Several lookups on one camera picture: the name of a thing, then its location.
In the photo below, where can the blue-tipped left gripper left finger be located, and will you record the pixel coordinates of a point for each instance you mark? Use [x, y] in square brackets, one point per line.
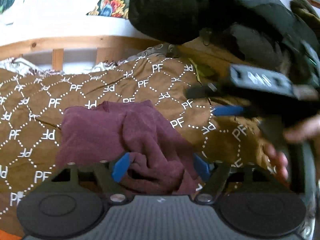
[102, 178]

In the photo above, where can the brown PF patterned duvet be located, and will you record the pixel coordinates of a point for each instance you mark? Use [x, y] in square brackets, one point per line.
[32, 111]

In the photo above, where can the wooden bed frame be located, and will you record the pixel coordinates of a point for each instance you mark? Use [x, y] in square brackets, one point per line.
[109, 48]

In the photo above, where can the grey floral bed sheet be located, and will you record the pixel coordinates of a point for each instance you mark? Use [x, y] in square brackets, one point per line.
[79, 61]

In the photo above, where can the person's right hand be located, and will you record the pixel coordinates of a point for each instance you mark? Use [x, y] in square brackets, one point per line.
[304, 131]

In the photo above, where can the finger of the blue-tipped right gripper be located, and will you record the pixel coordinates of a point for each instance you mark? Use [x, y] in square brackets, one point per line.
[228, 111]

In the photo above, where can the orange blanket patch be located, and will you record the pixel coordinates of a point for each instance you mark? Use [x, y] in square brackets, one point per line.
[6, 236]

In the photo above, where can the maroon small garment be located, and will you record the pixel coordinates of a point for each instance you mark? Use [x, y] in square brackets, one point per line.
[161, 159]

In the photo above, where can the black puffer jacket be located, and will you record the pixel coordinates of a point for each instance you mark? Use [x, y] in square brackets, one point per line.
[263, 33]

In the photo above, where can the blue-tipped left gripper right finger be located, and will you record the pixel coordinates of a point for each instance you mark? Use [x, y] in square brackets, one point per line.
[223, 180]

